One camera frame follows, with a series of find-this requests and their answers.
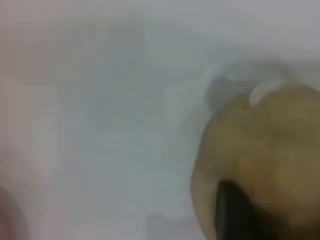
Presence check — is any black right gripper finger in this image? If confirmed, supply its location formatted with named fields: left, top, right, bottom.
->
left=215, top=179, right=283, bottom=240

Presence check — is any beige egg yolk pastry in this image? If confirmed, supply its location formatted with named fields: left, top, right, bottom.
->
left=190, top=82, right=320, bottom=240

